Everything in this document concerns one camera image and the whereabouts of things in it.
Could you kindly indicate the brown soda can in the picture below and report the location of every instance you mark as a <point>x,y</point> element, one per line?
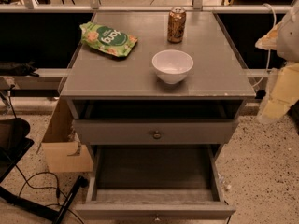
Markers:
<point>176,24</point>

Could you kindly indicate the black cloth on rail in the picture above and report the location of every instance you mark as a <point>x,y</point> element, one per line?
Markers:
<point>18,69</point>

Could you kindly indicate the green snack bag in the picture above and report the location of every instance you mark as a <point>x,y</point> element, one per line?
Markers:
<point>106,39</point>

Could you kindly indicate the grey drawer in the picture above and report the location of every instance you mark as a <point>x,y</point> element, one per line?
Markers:
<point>155,183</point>
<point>141,122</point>

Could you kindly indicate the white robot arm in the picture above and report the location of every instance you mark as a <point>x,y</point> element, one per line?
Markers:
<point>288,37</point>

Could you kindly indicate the grey top drawer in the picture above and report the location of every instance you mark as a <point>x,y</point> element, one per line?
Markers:
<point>141,122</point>

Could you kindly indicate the black chair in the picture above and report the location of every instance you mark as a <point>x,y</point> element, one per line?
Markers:
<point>13,143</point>

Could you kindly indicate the white bowl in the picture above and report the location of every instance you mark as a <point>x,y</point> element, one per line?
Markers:
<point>172,66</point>

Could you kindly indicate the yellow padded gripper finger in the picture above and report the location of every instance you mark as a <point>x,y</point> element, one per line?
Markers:
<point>269,41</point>
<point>282,91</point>

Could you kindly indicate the cardboard box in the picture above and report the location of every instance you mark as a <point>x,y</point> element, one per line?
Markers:
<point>63,150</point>

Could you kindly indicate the grey drawer cabinet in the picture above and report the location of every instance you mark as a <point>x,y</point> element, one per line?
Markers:
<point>216,75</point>

